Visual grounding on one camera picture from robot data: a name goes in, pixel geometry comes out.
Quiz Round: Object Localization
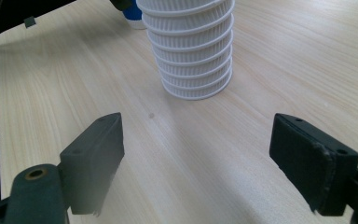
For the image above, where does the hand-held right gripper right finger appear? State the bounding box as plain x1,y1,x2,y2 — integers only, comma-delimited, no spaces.
268,112,358,217

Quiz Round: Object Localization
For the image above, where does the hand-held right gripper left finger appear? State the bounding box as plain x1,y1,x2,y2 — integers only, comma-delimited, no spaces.
58,112,126,217

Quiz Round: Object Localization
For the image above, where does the blue banded paper cup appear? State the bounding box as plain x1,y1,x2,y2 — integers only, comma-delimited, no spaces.
121,0,147,31

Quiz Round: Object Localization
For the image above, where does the stack of white paper cups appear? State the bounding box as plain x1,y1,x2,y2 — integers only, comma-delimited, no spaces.
135,0,236,102

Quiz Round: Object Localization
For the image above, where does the grey tape strip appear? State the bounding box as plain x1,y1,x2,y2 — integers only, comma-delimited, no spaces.
23,16,37,29

